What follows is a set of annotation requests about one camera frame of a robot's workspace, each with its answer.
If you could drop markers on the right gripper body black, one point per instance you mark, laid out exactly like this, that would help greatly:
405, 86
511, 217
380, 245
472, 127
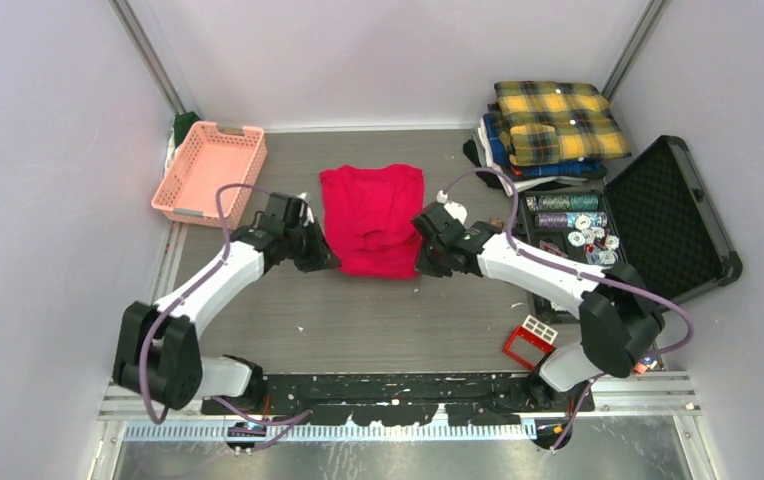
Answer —
430, 260

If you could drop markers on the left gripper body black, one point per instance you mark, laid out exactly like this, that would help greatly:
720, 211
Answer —
306, 249

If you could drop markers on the red garment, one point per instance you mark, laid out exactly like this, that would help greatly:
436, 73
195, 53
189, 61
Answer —
367, 219

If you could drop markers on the yellow plaid flannel shirt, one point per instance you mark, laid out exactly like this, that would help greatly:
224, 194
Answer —
546, 122

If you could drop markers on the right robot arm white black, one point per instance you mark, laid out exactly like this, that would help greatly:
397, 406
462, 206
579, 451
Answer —
618, 323

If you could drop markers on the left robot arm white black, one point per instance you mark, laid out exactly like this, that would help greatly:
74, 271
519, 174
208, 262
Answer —
158, 352

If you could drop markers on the pink plastic laundry basket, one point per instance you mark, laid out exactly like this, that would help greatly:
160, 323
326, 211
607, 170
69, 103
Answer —
210, 157

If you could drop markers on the brown poker chip roll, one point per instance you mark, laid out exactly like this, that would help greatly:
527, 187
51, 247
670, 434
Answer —
498, 223

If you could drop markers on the white folded garment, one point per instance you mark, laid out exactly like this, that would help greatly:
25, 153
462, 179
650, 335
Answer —
504, 181

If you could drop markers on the green and white cloth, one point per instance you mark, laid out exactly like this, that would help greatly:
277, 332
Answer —
181, 126

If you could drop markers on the blue plaid folded shirt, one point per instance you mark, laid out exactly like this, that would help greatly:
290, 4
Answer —
586, 169

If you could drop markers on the black foam-lined carrying case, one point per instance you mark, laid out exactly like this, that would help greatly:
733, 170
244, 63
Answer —
655, 215

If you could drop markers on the blue toy figure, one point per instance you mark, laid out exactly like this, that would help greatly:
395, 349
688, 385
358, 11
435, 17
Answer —
646, 364

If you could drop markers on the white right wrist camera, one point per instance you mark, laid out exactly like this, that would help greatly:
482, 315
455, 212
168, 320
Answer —
454, 209

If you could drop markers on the red plastic frame block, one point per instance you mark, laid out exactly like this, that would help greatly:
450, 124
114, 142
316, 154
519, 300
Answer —
530, 342

